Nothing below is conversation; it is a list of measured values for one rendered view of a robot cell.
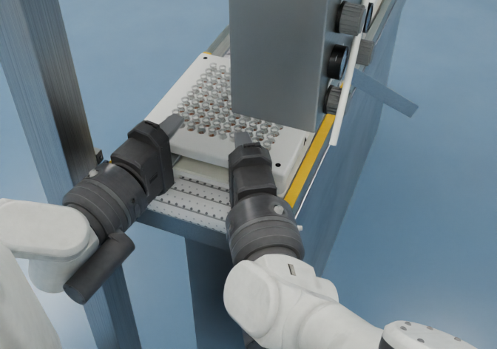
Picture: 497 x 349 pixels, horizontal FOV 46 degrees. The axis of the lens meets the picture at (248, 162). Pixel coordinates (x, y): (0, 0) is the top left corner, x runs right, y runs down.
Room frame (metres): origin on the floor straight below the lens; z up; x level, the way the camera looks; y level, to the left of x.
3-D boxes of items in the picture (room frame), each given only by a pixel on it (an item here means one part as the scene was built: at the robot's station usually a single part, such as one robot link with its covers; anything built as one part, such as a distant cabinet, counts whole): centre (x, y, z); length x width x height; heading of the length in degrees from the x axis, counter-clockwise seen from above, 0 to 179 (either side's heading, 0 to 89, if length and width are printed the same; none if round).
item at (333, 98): (0.54, -0.10, 1.05); 0.03 x 0.02 x 0.05; 158
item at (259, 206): (0.52, -0.01, 0.89); 0.12 x 0.10 x 0.13; 10
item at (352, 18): (0.55, -0.11, 1.15); 0.03 x 0.02 x 0.04; 158
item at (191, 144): (0.74, 0.02, 0.88); 0.25 x 0.24 x 0.02; 68
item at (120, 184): (0.57, 0.16, 0.89); 0.12 x 0.10 x 0.13; 150
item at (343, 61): (0.54, -0.10, 1.10); 0.04 x 0.01 x 0.04; 158
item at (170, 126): (0.65, 0.12, 0.92); 0.06 x 0.03 x 0.02; 150
